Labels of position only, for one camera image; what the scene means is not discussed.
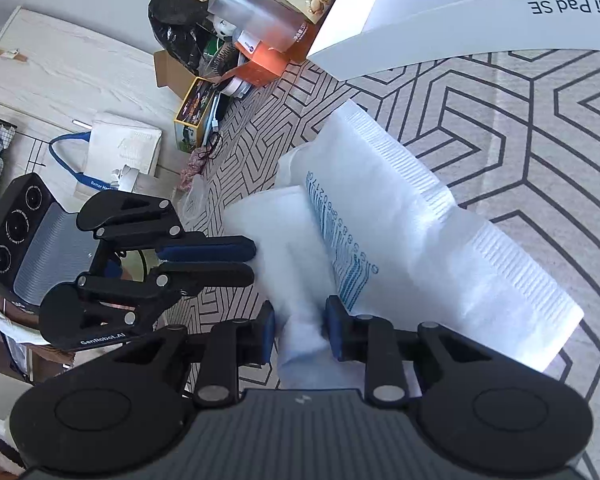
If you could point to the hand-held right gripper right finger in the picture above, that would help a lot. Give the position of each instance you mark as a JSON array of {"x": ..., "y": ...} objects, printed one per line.
[{"x": 335, "y": 327}]

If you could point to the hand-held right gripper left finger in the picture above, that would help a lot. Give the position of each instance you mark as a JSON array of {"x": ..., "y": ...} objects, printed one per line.
[{"x": 266, "y": 332}]

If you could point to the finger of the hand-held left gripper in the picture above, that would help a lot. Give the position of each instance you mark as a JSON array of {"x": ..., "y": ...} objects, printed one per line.
[
  {"x": 205, "y": 249},
  {"x": 205, "y": 275}
]

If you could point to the white printed shopping bag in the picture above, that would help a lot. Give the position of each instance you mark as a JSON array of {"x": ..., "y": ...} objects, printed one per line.
[{"x": 405, "y": 240}]

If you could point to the black garbage bag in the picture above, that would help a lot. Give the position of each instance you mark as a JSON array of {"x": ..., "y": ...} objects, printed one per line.
[{"x": 175, "y": 25}]

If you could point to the clear plastic wrapper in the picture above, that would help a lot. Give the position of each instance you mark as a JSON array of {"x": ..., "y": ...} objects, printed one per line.
[{"x": 192, "y": 202}]

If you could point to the waste bin white liner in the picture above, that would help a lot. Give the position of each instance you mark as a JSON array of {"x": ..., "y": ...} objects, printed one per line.
[{"x": 10, "y": 320}]

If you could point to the pink lace scrunchie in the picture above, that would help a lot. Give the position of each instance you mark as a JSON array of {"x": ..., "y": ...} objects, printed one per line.
[{"x": 192, "y": 167}]

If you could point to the colourful photo box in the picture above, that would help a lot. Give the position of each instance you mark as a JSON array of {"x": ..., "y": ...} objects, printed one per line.
[{"x": 195, "y": 100}]

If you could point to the white cream jar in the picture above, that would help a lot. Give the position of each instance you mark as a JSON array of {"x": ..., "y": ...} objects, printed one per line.
[{"x": 236, "y": 87}]

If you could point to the brown cardboard box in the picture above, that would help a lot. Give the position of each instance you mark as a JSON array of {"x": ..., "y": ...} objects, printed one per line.
[{"x": 172, "y": 77}]

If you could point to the hair brush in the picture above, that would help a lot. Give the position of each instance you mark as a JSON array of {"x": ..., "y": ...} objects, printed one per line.
[{"x": 221, "y": 60}]

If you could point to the pale wooden cabinet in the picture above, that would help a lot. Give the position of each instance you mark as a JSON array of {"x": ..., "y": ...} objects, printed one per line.
[{"x": 80, "y": 60}]

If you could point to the orange cardboard box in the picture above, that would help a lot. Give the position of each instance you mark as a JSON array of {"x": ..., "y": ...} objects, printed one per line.
[{"x": 270, "y": 62}]

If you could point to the panda plush toy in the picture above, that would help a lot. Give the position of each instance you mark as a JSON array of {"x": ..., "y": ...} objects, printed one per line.
[{"x": 225, "y": 29}]

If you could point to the frosted bottle gold cap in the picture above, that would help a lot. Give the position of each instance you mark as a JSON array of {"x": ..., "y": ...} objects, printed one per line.
[{"x": 260, "y": 10}]

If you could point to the geometric patterned tablecloth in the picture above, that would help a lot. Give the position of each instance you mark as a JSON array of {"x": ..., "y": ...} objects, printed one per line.
[{"x": 530, "y": 135}]

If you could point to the white tablet box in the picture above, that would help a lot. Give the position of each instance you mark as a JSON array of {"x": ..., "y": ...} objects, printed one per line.
[{"x": 430, "y": 25}]

